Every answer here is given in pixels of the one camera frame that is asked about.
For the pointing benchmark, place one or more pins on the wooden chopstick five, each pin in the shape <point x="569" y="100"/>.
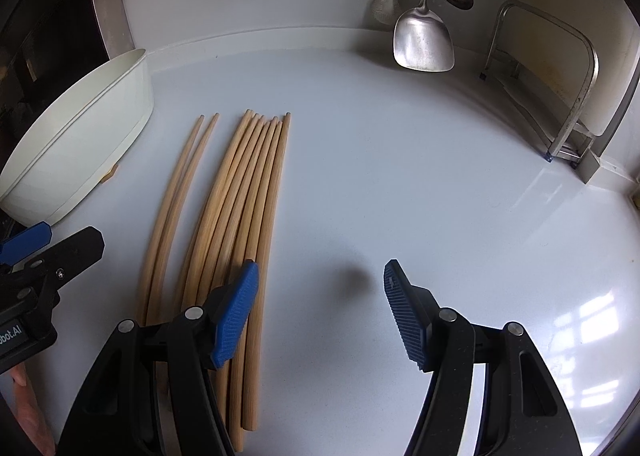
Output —
<point x="206" y="284"/>

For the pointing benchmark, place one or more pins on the wooden chopstick three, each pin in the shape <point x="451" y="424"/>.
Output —
<point x="193" y="263"/>

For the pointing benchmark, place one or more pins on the white round bowl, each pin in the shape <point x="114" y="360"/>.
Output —
<point x="78" y="140"/>

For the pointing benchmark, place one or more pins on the steel spatula hanging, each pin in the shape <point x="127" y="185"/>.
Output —
<point x="422" y="42"/>

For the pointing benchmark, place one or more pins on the wooden chopstick eight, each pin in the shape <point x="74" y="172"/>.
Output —
<point x="259" y="211"/>

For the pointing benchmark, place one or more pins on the steel dish rack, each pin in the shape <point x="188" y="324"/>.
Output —
<point x="547" y="68"/>

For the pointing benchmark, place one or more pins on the white dish brush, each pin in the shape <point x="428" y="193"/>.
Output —
<point x="384" y="11"/>

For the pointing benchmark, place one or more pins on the left hand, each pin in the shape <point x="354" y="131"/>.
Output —
<point x="28" y="413"/>

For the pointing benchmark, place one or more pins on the wooden chopstick four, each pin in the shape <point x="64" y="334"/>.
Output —
<point x="201" y="251"/>

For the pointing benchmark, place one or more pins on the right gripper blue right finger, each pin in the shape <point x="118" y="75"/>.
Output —
<point x="414" y="309"/>

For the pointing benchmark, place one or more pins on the wooden chopstick six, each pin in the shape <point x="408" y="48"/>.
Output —
<point x="240" y="215"/>

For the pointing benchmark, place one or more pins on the wooden chopstick seven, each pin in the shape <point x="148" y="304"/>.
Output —
<point x="244" y="240"/>

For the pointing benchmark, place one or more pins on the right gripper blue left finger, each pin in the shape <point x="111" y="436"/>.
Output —
<point x="233" y="312"/>

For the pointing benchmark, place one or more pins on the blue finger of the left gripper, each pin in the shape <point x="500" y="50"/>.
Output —
<point x="25" y="243"/>
<point x="70" y="257"/>

